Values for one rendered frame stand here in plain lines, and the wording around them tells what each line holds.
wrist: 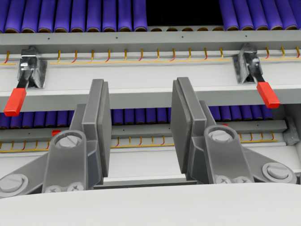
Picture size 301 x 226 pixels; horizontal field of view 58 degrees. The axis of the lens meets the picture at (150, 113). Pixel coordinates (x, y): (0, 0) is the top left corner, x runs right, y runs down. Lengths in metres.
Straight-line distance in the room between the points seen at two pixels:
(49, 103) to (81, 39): 0.09
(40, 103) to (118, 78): 0.10
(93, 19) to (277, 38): 0.24
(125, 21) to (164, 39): 0.06
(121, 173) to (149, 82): 0.20
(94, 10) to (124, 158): 0.25
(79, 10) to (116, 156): 0.25
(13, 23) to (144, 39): 0.17
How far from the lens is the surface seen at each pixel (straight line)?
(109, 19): 0.38
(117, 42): 0.35
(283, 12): 0.44
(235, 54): 0.38
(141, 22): 0.37
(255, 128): 0.53
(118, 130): 0.49
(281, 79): 0.39
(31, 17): 0.40
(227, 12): 0.41
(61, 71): 0.36
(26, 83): 0.33
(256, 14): 0.42
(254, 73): 0.35
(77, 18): 0.38
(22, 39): 0.37
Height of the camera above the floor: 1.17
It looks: 45 degrees down
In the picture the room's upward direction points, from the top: 2 degrees clockwise
